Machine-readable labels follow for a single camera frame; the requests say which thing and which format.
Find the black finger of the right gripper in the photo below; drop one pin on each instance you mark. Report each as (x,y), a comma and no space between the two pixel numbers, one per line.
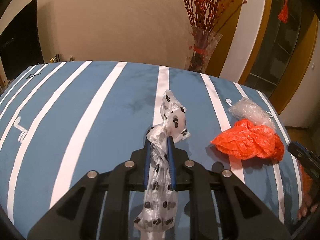
(308,160)

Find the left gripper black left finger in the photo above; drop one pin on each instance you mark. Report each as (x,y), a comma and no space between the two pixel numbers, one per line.
(97,206)

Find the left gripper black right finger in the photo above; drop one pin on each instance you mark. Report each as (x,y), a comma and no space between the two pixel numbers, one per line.
(220,203)

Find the paw print plastic bag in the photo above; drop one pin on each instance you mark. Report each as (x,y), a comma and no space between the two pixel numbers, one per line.
(160,201)

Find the orange plastic trash basket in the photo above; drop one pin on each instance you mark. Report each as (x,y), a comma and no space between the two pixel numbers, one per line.
(307,190)

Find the person's right hand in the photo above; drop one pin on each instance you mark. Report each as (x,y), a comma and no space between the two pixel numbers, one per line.
(306,206)

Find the small orange plastic bag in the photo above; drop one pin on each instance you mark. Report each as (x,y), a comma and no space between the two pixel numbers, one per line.
(246,140)

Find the clear bubble plastic bag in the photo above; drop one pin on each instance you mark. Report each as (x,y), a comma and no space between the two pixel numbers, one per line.
(245,108)

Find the blue white striped tablecloth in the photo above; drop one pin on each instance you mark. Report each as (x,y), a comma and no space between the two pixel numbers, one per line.
(61,120)

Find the wooden framed glass door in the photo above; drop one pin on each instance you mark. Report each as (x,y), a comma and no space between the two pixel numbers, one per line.
(282,52)

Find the red hanging tassel ornament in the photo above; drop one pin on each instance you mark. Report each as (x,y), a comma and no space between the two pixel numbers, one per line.
(284,13)

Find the glass vase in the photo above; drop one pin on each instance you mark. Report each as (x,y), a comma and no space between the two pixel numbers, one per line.
(201,50)

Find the black television screen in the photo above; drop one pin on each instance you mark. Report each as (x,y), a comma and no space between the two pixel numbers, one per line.
(20,45)

